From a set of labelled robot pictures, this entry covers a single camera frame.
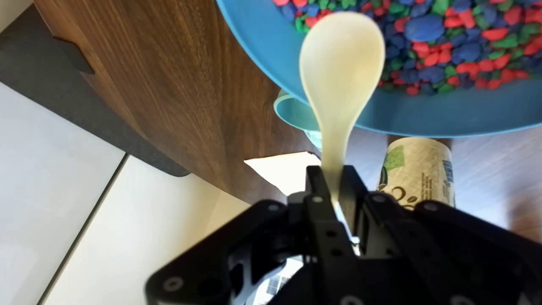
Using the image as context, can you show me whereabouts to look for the round dark wooden table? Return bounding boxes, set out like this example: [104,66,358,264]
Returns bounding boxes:
[32,0,542,244]

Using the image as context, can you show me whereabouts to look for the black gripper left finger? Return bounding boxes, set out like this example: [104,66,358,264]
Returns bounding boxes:
[144,164,363,305]

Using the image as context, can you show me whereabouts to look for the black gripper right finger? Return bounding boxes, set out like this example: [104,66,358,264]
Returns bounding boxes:
[341,164,542,305]

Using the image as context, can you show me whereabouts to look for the white paper napkin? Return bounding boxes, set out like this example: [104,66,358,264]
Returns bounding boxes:
[242,151,325,198]

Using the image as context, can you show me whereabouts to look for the light blue measuring scoop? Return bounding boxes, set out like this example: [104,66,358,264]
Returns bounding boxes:
[273,91,325,152]

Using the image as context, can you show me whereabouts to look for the white plastic spoon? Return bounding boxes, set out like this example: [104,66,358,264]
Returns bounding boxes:
[298,10,388,223]

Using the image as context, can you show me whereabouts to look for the printed paper cup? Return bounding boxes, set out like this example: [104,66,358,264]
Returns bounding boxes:
[376,135,458,212]

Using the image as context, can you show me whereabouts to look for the small coloured beads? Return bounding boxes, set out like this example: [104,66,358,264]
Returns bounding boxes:
[273,0,542,96]

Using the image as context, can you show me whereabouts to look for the blue and yellow bowl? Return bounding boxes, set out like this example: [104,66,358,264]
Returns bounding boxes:
[215,0,542,139]

